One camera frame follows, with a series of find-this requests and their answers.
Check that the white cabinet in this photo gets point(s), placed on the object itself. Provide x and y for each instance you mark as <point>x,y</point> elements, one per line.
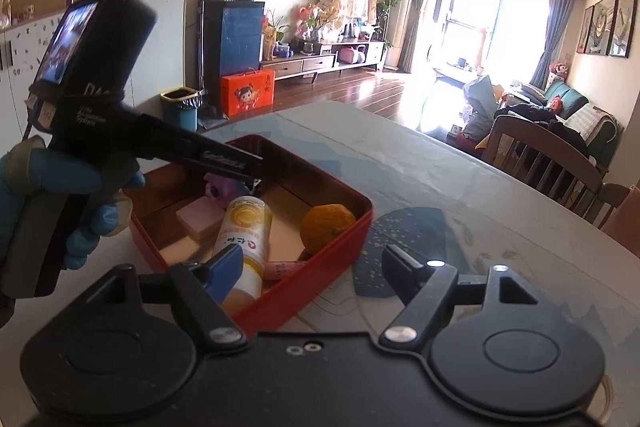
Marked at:
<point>165,37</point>

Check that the red tin box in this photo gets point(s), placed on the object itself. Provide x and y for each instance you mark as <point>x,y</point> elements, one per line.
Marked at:
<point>320,274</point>

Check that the orange gift box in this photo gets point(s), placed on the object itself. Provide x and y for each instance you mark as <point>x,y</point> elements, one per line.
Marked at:
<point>247,94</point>

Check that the dark wooden chair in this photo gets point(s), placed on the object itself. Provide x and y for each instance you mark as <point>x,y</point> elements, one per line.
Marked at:
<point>545,142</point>

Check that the blue cabinet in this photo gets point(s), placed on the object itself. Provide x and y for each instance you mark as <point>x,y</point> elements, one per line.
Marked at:
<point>240,37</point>

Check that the purple toy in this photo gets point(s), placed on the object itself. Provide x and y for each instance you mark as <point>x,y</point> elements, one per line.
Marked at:
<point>225,189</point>

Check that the person's left hand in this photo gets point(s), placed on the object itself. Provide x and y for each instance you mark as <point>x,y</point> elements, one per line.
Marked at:
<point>60,174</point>

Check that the coffee table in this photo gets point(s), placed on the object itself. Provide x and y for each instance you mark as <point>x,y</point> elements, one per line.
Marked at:
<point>455,74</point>

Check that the pink sticky note pad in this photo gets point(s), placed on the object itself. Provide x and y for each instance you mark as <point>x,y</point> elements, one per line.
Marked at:
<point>200,219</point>

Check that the medium framed wall picture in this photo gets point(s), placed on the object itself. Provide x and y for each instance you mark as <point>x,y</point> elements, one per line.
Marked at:
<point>602,24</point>

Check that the small framed wall picture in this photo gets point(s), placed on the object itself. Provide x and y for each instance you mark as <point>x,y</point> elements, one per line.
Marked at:
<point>585,29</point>

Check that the red flower plant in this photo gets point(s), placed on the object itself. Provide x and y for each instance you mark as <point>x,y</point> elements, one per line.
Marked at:
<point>307,19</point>

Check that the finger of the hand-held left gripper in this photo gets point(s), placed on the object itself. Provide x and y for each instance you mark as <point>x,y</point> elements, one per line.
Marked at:
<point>200,142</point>
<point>210,171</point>

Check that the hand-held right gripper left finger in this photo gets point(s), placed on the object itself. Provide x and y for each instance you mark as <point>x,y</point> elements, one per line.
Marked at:
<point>227,269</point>

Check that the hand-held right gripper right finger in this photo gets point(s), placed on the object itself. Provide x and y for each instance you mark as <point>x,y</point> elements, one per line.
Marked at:
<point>405,264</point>

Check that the pink tube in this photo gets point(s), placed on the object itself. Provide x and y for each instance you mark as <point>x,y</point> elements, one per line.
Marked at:
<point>282,270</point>

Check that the large framed wall picture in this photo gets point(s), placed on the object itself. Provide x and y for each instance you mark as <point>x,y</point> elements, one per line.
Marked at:
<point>624,19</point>

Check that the grey curtain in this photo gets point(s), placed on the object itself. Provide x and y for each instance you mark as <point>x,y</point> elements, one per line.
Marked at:
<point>552,32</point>
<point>419,7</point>

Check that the orange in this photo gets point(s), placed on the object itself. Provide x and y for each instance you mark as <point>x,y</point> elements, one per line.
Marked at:
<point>325,227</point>

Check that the white standing air conditioner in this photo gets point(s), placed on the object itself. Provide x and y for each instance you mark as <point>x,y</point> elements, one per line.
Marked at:
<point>404,17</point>

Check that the green sofa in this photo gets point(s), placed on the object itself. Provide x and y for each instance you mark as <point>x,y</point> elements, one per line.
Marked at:
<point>575,104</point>

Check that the white bottle with yellow label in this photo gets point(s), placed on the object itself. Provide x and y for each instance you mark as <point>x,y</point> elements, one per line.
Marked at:
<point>248,222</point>

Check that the doll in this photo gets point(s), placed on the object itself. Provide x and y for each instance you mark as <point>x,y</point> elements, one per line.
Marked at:
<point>559,71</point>

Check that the pink handbag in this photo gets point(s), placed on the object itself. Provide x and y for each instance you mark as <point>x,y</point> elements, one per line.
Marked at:
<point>352,55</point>

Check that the wooden chair with pink cloth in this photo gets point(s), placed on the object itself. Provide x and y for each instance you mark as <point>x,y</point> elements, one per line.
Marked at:
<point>620,212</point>

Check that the wooden tv cabinet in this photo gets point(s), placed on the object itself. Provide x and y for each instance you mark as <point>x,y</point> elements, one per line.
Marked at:
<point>310,63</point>

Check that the blue trash bin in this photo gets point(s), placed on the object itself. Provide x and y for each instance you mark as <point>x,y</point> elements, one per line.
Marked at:
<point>180,114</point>

